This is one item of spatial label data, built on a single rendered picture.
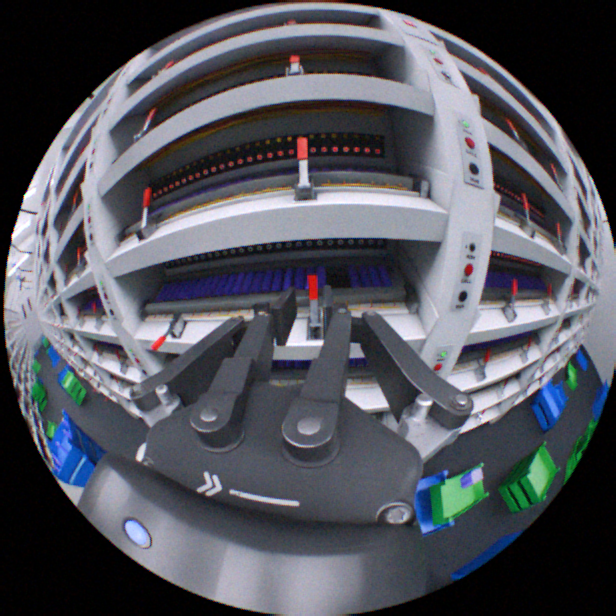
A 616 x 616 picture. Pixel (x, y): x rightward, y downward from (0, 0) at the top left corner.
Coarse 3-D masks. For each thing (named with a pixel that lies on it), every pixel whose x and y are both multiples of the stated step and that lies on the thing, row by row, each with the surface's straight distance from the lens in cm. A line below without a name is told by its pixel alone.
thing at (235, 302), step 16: (336, 288) 35; (352, 288) 35; (368, 288) 35; (384, 288) 36; (400, 288) 37; (160, 304) 49; (176, 304) 45; (192, 304) 42; (208, 304) 40; (224, 304) 38; (240, 304) 37; (272, 304) 35; (304, 304) 35; (320, 304) 35
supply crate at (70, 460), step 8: (64, 416) 103; (64, 424) 105; (72, 424) 99; (56, 432) 110; (72, 432) 93; (56, 440) 113; (64, 440) 110; (72, 440) 88; (56, 448) 117; (72, 448) 87; (80, 448) 89; (56, 456) 116; (64, 456) 107; (72, 456) 90; (80, 456) 90; (56, 464) 111; (64, 464) 95; (72, 464) 94; (56, 472) 104; (64, 472) 99; (72, 472) 98; (64, 480) 104
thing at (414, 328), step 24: (192, 264) 52; (216, 264) 48; (408, 264) 40; (144, 288) 56; (408, 288) 37; (144, 312) 54; (216, 312) 41; (240, 312) 38; (432, 312) 32; (144, 336) 50; (168, 336) 44; (192, 336) 40; (408, 336) 33
